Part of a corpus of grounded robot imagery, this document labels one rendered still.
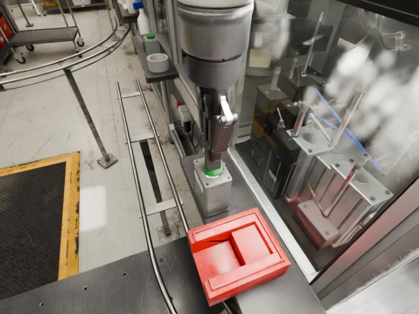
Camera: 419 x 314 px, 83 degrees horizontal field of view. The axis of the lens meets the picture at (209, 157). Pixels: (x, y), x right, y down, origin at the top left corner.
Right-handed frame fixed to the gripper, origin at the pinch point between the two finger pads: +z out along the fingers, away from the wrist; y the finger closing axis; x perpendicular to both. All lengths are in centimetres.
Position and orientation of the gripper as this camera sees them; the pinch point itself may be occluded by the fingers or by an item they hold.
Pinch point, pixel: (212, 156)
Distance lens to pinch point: 46.0
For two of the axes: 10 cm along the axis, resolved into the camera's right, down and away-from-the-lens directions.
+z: 0.0, 7.0, 7.1
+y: -3.5, -6.7, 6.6
